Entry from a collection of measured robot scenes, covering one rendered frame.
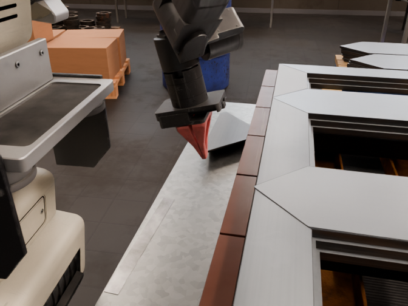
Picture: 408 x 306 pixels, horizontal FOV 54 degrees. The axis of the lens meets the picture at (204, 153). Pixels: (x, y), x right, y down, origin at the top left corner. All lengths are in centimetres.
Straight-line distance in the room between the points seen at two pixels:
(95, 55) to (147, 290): 294
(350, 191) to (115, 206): 161
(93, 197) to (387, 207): 178
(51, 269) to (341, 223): 43
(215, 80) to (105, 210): 190
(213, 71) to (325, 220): 306
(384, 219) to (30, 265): 52
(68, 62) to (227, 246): 314
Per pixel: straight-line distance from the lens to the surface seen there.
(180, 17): 50
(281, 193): 67
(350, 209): 66
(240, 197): 71
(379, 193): 72
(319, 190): 69
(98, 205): 218
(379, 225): 64
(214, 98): 62
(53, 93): 58
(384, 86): 134
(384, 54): 167
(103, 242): 194
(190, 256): 81
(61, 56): 363
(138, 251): 82
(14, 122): 51
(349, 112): 103
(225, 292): 54
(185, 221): 89
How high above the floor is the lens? 122
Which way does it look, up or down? 28 degrees down
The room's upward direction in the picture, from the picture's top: straight up
